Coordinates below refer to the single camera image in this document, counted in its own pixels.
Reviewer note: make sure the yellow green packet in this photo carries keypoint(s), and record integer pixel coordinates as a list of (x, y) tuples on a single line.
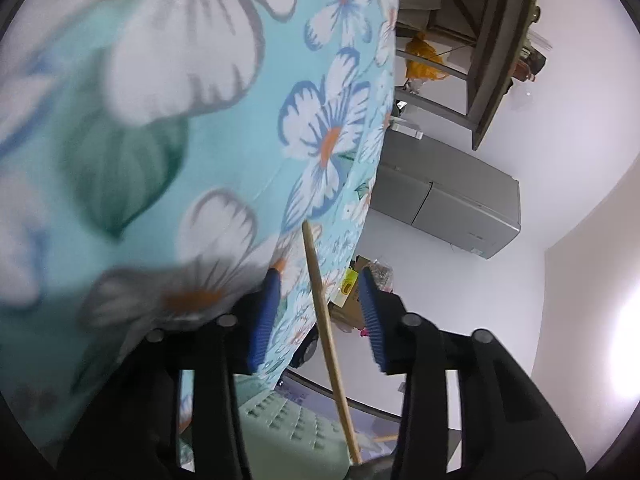
[(349, 285)]

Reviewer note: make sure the green perforated utensil holder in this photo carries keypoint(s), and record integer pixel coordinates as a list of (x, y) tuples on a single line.
[(290, 435)]

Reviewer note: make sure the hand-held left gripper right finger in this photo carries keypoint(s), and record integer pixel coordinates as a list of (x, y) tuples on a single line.
[(375, 320)]

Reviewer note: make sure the orange plastic bag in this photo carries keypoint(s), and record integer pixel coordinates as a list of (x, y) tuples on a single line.
[(425, 57)]

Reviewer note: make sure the grey wooden desk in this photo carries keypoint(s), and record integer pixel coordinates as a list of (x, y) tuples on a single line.
[(500, 35)]

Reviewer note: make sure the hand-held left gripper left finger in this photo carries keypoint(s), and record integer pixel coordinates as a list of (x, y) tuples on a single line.
[(262, 320)]

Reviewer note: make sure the floral light blue blanket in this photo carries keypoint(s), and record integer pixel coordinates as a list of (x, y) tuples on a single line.
[(150, 135)]

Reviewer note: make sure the cardboard box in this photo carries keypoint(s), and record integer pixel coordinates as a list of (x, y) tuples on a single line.
[(350, 312)]

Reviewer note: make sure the single wooden chopstick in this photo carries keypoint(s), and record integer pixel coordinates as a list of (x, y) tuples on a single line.
[(327, 335)]

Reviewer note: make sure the grey cabinet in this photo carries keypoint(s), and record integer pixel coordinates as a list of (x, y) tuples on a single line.
[(450, 200)]

